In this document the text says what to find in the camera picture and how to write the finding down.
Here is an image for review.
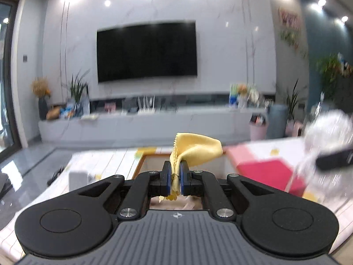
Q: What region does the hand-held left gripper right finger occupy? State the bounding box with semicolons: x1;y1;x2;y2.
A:
180;161;276;220

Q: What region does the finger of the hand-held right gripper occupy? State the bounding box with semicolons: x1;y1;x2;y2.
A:
316;148;353;170

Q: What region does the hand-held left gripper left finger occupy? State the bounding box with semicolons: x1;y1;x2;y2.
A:
79;161;173;220

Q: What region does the clear plastic bag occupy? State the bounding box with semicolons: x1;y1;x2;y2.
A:
287;110;353;207

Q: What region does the yellow cloth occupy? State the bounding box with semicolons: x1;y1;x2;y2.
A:
158;132;223;203

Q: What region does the white television cabinet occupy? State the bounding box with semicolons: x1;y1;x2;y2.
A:
38;108;276;144

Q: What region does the lemon print checked sheet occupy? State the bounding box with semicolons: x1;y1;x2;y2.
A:
0;138;353;254

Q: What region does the red square box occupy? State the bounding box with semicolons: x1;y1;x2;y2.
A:
226;144;306;197

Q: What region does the grey trash bin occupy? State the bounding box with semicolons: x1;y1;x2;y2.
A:
269;104;289;139

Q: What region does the potted plant in pink pot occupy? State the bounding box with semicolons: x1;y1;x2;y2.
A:
281;79;307;137

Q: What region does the white router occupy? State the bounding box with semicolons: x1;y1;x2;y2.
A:
136;95;156;115

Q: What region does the pink trash bin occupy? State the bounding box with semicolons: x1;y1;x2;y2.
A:
249;114;270;141

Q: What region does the large green leafy plant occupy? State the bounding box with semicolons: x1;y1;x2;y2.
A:
314;52;353;100

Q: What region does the blue printed packet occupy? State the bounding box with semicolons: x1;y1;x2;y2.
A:
60;106;76;118

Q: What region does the green plant in glass vase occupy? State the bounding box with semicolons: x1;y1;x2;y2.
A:
62;69;91;116

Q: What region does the brown round ornament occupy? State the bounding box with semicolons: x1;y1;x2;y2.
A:
46;107;62;121

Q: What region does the dark vase with dried flowers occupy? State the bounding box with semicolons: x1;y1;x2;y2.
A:
32;77;52;120

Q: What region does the glass balcony door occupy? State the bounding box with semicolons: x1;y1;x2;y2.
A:
0;0;23;155

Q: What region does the black wall television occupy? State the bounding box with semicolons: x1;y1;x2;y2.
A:
96;20;198;83

